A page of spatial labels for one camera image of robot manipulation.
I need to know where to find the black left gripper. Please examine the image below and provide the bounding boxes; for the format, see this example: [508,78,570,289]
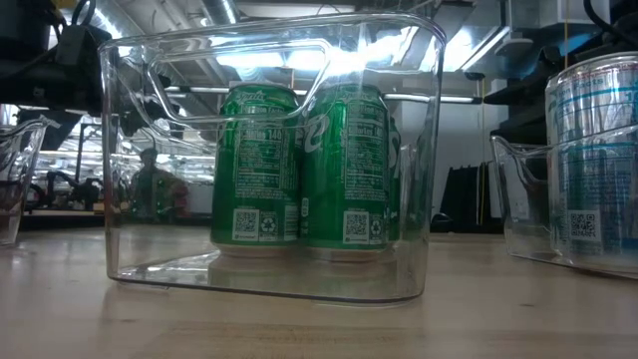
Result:
[0,22,173,139]

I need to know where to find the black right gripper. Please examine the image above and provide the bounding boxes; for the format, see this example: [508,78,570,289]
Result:
[481,17,638,147]

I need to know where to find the silver blue slim can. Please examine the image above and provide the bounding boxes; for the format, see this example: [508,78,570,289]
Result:
[544,51,638,273]

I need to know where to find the clear plastic bin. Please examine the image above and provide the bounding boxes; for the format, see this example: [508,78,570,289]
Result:
[0,115,62,248]
[98,10,448,305]
[490,124,638,280]

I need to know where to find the green Sprite soda can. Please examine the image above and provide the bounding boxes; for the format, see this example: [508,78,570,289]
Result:
[298,82,393,263]
[388,117,404,243]
[210,79,303,259]

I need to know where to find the black photo softbox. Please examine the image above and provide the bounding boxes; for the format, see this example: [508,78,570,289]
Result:
[18,110,85,152]

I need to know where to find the person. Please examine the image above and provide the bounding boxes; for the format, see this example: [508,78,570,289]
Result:
[130,147,191,223]

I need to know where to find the white ceiling light tube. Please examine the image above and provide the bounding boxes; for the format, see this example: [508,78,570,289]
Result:
[383,93,483,105]

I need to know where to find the black standing panel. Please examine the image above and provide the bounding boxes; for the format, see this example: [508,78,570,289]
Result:
[441,164,492,233]

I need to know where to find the black aluminium table frame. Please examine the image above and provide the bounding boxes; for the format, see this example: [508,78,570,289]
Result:
[19,211,507,235]

